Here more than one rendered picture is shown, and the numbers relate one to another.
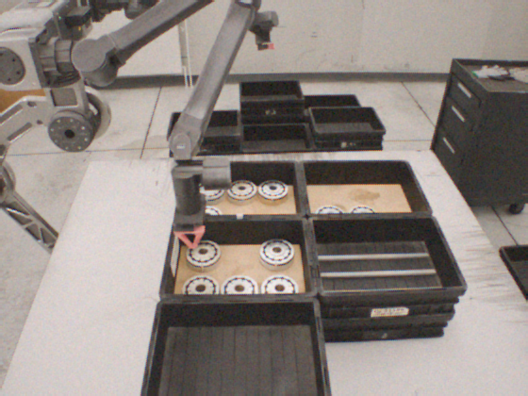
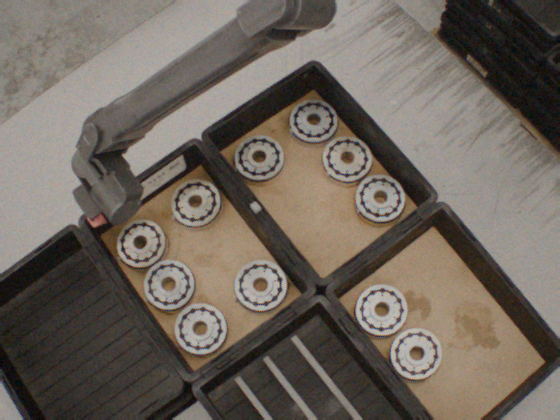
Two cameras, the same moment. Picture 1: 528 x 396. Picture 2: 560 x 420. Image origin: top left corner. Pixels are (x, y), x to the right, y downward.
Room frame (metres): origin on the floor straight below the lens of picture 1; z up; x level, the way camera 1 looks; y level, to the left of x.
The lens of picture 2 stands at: (0.75, -0.38, 2.23)
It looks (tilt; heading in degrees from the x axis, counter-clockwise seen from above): 69 degrees down; 59
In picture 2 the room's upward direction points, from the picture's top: 5 degrees counter-clockwise
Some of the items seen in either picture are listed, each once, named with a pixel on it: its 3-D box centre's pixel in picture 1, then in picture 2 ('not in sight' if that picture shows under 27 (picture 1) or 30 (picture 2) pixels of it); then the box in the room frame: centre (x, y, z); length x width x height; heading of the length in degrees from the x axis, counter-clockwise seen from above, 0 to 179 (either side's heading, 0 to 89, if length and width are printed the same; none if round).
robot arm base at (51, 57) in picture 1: (57, 57); not in sight; (0.93, 0.47, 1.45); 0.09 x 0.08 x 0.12; 4
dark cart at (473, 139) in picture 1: (493, 141); not in sight; (2.22, -1.42, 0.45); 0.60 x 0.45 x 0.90; 94
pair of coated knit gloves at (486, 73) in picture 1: (490, 72); not in sight; (2.29, -1.30, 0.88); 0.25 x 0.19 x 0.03; 94
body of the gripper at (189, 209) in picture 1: (188, 201); (102, 183); (0.75, 0.17, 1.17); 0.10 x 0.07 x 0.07; 2
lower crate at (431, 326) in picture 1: (372, 289); not in sight; (0.83, -0.33, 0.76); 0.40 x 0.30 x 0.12; 92
